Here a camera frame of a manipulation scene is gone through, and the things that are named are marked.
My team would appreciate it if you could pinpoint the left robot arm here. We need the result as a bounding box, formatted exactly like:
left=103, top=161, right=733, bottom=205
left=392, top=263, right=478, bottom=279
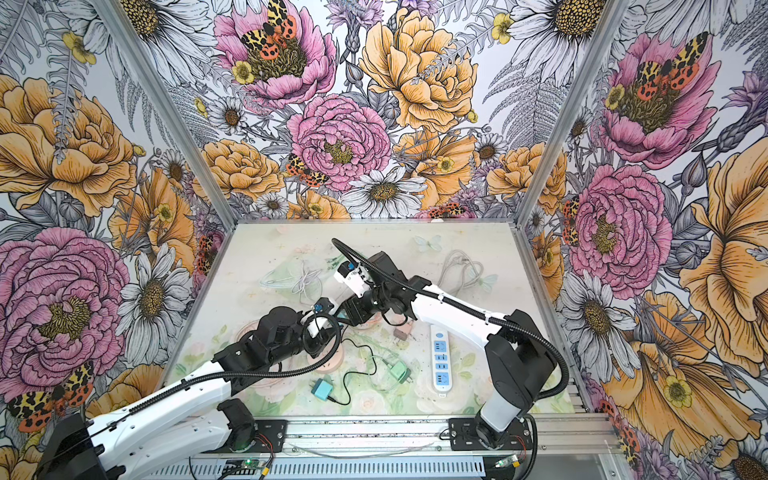
left=36, top=295, right=380, bottom=479

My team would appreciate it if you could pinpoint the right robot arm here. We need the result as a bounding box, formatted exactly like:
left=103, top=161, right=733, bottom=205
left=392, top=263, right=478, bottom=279
left=332, top=238, right=570, bottom=450

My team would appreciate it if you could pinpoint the pink charger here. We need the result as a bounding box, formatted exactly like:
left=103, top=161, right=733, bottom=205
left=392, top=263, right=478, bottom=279
left=393, top=323, right=413, bottom=341

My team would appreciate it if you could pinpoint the round pink power socket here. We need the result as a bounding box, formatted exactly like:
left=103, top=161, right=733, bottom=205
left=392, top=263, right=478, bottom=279
left=315, top=345, right=345, bottom=374

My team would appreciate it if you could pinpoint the green charger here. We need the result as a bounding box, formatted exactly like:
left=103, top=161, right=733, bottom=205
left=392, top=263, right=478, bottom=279
left=388, top=361, right=411, bottom=384

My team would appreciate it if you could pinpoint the white blue power strip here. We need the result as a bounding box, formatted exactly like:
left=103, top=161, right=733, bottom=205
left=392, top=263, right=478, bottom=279
left=430, top=325, right=453, bottom=394

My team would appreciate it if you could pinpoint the black USB cable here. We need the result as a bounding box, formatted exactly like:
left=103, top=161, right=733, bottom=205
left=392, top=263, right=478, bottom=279
left=328, top=338, right=379, bottom=407

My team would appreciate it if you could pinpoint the lilac USB cable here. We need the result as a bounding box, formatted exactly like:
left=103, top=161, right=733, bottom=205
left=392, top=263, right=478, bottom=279
left=291, top=263, right=325, bottom=304

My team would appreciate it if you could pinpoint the white power strip cord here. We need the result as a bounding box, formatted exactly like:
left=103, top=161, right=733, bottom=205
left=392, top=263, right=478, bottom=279
left=436, top=250, right=485, bottom=295

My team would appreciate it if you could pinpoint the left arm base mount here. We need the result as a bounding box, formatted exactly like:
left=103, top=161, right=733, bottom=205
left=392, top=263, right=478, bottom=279
left=222, top=419, right=288, bottom=453

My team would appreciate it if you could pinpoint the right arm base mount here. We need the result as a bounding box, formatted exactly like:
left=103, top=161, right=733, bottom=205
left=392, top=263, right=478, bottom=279
left=447, top=417, right=534, bottom=452

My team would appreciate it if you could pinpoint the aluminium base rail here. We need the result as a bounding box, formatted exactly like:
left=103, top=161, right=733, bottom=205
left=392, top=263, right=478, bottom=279
left=255, top=413, right=619, bottom=459

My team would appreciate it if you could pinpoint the aluminium corner post left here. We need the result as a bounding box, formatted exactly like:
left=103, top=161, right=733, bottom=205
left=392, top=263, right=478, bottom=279
left=94, top=1, right=237, bottom=233

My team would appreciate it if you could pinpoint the aluminium corner post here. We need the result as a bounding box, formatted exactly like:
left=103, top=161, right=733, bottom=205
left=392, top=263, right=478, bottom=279
left=514, top=0, right=631, bottom=228
left=94, top=1, right=237, bottom=233

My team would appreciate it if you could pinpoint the aluminium corner post right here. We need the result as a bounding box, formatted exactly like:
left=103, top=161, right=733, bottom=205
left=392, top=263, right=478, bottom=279
left=514, top=0, right=631, bottom=228

